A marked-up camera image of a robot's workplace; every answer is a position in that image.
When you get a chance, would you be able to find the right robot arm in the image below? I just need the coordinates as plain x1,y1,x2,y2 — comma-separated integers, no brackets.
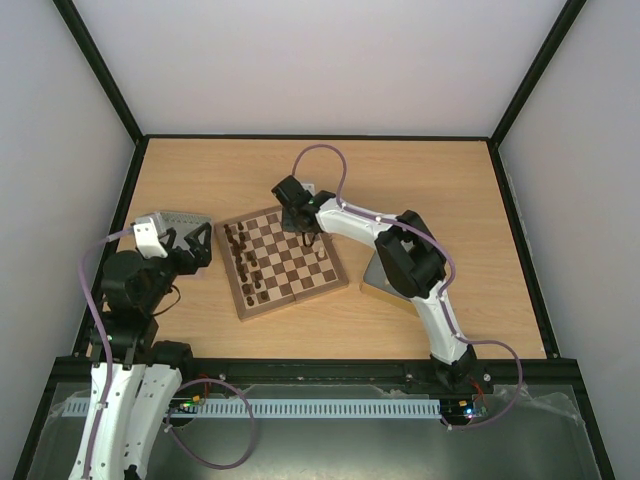
272,175,476,392

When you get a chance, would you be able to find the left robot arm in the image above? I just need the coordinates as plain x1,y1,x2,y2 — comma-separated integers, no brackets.
69,216,212,479

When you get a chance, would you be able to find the dark chess pieces group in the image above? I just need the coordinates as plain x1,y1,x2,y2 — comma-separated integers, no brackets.
222,221,268,309

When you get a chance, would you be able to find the wooden chess board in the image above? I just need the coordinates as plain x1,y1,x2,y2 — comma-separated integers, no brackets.
214,206,349,321

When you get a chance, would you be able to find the gold metal tin tray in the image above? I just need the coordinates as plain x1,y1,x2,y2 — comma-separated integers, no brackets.
360,253,418,317

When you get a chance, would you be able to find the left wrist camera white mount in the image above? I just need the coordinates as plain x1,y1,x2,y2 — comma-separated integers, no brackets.
132,212,168,259

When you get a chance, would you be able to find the purple looped floor cable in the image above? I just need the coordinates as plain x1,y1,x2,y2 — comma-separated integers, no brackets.
166,378,256,469

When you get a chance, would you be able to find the light blue slotted cable duct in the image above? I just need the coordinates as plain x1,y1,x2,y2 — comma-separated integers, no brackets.
61,396,442,419

